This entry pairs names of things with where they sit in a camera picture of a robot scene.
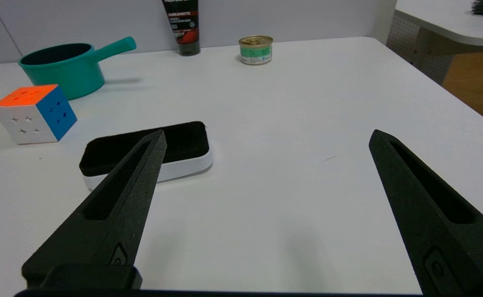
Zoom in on small green-label tin can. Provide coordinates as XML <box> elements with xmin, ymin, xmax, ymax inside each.
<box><xmin>238</xmin><ymin>35</ymin><xmax>274</xmax><ymax>66</ymax></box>

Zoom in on teal saucepan with handle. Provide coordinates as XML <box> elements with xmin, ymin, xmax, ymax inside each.
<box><xmin>18</xmin><ymin>36</ymin><xmax>137</xmax><ymax>101</ymax></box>

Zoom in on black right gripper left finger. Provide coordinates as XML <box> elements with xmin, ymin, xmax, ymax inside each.
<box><xmin>21</xmin><ymin>130</ymin><xmax>168</xmax><ymax>289</ymax></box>

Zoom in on black face wash tube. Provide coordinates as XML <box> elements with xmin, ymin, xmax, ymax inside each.
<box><xmin>162</xmin><ymin>0</ymin><xmax>201</xmax><ymax>57</ymax></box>

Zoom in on white side table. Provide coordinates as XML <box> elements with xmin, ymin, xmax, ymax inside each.
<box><xmin>386</xmin><ymin>0</ymin><xmax>483</xmax><ymax>85</ymax></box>

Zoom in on black and white eraser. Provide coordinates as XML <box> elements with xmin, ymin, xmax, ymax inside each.
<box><xmin>79</xmin><ymin>121</ymin><xmax>213</xmax><ymax>191</ymax></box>

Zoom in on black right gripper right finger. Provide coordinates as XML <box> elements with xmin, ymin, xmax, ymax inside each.
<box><xmin>369</xmin><ymin>129</ymin><xmax>483</xmax><ymax>297</ymax></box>

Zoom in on rubik's cube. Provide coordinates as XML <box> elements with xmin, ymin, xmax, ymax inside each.
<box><xmin>0</xmin><ymin>84</ymin><xmax>78</xmax><ymax>145</ymax></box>

